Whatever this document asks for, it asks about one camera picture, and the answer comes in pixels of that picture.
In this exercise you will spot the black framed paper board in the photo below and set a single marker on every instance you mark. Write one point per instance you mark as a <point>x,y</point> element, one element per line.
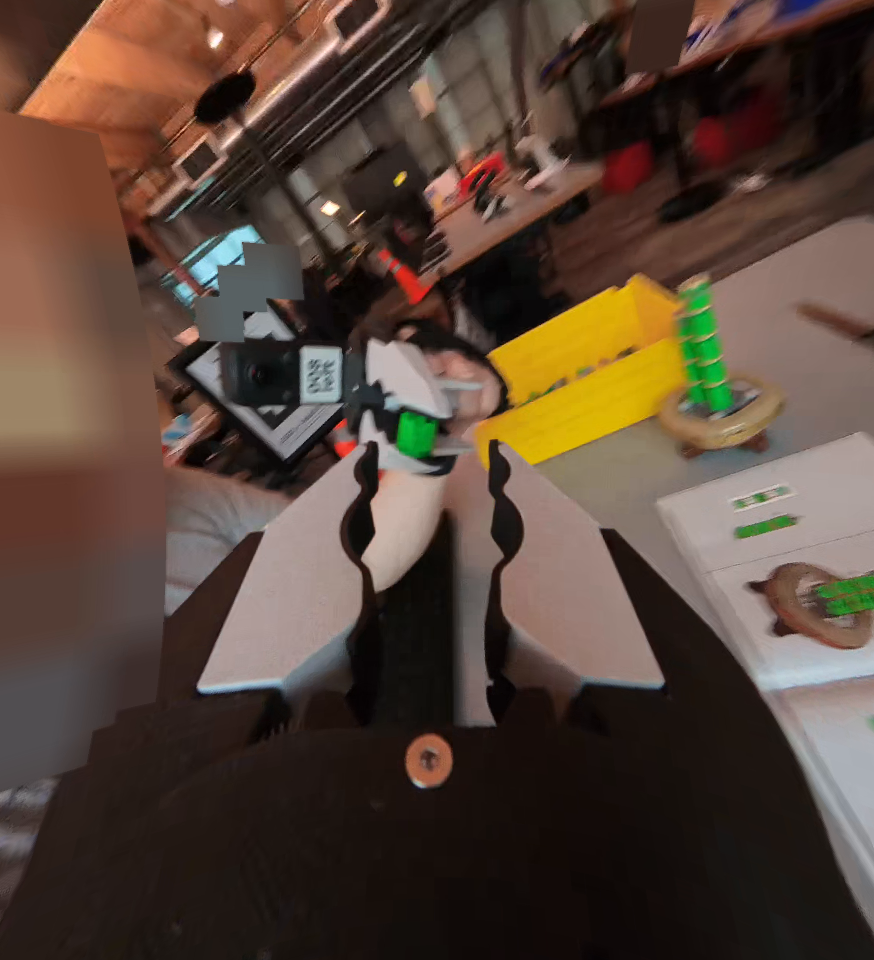
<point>294,435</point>

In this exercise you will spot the white instruction booklet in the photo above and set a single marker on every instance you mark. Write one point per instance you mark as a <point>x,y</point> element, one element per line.
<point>804,540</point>

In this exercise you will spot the red storage box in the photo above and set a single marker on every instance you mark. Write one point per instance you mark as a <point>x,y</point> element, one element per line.
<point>628,169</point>
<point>733,131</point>

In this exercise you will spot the red plastic tray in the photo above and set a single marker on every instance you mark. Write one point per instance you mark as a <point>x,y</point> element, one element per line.
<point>482,171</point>

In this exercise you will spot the person's left hand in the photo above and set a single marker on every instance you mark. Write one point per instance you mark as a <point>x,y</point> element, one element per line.
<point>482,409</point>

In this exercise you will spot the green bamboo brick model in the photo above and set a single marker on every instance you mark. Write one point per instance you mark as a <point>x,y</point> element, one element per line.
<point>703,345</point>

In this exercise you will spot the orange traffic cone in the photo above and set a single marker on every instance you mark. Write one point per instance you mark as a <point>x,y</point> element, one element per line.
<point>409,279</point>

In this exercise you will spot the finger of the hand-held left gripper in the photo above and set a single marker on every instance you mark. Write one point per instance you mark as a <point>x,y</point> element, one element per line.
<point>407,375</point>
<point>384,450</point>

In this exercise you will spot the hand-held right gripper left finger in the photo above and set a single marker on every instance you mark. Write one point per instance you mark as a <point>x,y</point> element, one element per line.
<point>287,600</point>

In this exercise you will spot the green round toy brick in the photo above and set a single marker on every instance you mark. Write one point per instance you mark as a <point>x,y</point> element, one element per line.
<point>416,435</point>

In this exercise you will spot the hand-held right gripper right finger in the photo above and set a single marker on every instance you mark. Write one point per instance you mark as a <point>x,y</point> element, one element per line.
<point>572,600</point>

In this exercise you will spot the black white handheld device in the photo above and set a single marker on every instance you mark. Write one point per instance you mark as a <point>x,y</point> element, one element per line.
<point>497,204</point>

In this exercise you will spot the grey work table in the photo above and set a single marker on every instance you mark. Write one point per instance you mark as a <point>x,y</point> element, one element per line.
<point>512,229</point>

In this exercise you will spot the yellow plastic bin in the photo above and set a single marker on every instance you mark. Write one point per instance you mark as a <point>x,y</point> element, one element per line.
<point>594,405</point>

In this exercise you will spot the black monitor screen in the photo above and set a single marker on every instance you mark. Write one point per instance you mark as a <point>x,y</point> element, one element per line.
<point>384,184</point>

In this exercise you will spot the white desk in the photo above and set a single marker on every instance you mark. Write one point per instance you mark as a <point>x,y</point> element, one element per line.
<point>617,487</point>

